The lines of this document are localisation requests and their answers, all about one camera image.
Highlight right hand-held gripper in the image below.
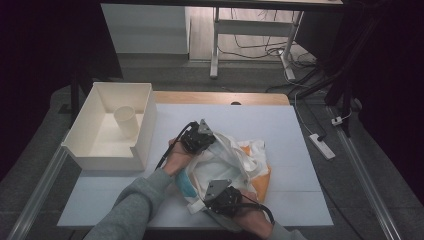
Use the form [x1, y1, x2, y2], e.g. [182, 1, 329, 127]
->
[203, 179, 243, 218]

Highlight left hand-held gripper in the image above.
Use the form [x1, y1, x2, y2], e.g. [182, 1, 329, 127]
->
[179, 118, 217, 155]

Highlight white tote bag coloured shapes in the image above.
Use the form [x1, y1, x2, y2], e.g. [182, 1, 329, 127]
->
[175, 131, 272, 214]

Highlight white cup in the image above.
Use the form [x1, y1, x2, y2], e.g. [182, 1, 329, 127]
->
[113, 105, 140, 139]

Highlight white storage box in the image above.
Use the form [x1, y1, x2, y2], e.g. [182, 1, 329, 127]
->
[61, 82, 158, 172]

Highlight person's left hand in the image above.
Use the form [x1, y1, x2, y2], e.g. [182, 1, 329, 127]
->
[162, 138, 194, 177]

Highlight person's right hand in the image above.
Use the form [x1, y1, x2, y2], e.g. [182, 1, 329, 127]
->
[233, 189, 274, 239]

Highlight white power strip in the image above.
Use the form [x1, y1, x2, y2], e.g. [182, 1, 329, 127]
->
[308, 133, 336, 160]

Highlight white cabinet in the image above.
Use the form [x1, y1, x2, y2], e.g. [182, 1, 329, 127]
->
[100, 3, 191, 55]

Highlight black metal stand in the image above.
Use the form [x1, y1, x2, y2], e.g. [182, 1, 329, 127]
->
[59, 66, 94, 114]

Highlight black tripod stand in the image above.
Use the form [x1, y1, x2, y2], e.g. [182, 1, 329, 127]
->
[324, 13, 384, 138]

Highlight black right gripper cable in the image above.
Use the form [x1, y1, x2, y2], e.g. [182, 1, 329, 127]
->
[239, 194, 276, 225]

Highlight white power strip cable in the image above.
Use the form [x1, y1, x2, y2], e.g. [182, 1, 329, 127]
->
[294, 89, 316, 136]

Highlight tangle of floor cables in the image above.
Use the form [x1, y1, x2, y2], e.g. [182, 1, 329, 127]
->
[218, 8, 318, 68]

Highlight black plugged-in cable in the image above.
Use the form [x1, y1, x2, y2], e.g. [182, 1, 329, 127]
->
[301, 96, 327, 142]

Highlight white metal desk frame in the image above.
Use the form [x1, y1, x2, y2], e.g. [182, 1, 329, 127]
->
[209, 6, 305, 81]

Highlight aluminium rail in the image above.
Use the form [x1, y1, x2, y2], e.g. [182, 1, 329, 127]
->
[328, 106, 401, 240]
[6, 146, 68, 240]

